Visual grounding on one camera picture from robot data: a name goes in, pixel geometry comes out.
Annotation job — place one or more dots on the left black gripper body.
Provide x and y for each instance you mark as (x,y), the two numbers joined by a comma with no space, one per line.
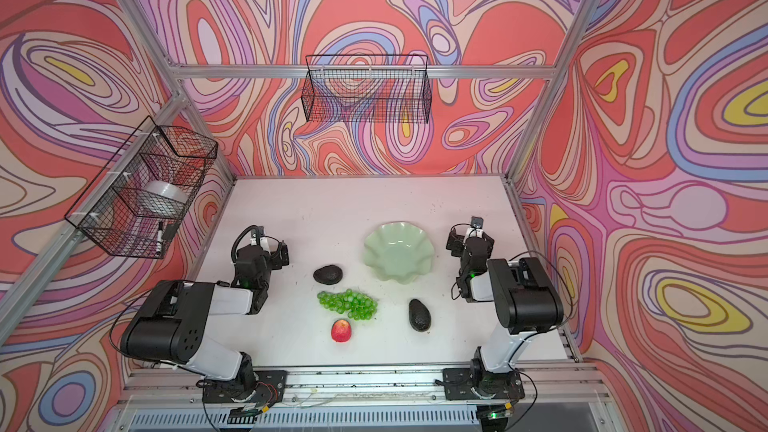
(264,278)

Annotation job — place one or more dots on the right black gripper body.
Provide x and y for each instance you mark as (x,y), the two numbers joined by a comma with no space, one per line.
(464,264)

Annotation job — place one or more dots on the dark avocado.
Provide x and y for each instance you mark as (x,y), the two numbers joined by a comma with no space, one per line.
(420,318)

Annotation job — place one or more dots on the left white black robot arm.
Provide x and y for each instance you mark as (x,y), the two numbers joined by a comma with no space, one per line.
(170,326)

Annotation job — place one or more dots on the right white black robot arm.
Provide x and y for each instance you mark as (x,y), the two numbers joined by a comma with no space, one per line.
(525,301)

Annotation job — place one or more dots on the dark avocado near left arm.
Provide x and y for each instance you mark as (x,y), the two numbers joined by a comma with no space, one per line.
(328,275)

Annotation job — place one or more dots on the light green scalloped fruit bowl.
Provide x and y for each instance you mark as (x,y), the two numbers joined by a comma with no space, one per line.
(398,251)

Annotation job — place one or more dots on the red fake peach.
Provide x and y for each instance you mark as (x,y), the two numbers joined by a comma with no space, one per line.
(341,331)

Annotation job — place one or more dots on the green fake grape bunch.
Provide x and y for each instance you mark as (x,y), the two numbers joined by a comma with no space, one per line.
(355,305)

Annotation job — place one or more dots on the white roll in basket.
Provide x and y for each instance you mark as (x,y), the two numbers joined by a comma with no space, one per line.
(166,190)

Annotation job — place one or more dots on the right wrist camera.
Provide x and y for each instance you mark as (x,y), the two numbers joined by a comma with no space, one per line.
(455,243)

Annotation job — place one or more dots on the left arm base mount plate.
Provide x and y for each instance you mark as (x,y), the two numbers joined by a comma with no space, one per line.
(265,387)

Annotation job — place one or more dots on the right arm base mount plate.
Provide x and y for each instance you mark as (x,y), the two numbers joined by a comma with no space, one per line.
(470,384)

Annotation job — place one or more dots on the black wire basket left wall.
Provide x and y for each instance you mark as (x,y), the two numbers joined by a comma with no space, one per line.
(124,220)

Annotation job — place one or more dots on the black wire basket wall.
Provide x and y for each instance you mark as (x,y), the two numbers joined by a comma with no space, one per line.
(367,88)
(124,220)

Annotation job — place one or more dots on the aluminium front rail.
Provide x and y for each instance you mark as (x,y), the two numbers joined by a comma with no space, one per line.
(307,386)

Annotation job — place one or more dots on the black wire basket back wall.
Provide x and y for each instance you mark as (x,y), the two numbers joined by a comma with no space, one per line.
(367,88)

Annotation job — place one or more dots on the aluminium corner frame post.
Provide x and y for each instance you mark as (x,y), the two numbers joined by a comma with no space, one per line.
(180,101)

